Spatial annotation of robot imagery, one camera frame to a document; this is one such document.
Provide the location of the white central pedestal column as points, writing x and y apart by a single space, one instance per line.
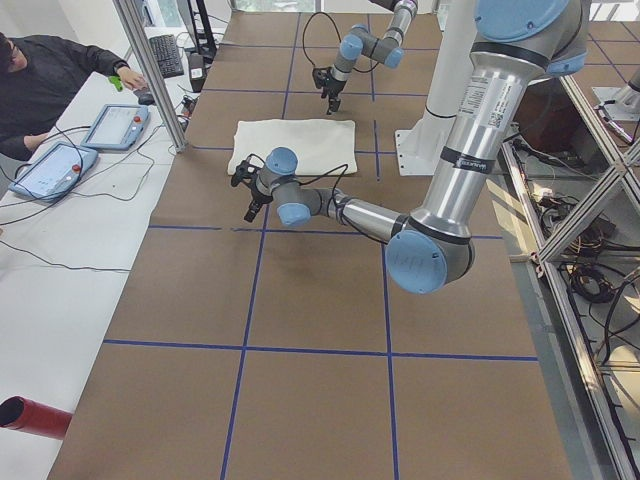
435 90

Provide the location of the far blue teach pendant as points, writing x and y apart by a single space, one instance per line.
117 127

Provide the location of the aluminium frame post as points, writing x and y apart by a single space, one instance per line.
136 35

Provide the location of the black computer mouse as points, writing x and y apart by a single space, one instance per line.
144 97

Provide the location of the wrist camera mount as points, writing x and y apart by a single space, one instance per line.
321 77
247 171

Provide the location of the black keyboard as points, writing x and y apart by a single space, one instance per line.
167 55

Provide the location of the person in black jacket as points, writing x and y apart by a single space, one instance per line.
40 76

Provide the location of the blue teach pendant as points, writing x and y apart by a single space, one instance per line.
117 127
55 173

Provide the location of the cream long-sleeve cat shirt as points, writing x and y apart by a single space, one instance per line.
319 145

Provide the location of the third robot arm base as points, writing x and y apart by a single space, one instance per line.
619 104

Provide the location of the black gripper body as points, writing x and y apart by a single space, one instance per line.
260 194
333 89

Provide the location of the near blue teach pendant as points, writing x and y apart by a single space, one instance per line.
55 173

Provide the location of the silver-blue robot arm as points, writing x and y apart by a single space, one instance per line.
511 44
360 42

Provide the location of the green plastic object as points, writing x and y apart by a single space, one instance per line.
116 82

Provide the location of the red cylinder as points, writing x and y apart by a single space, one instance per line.
28 416

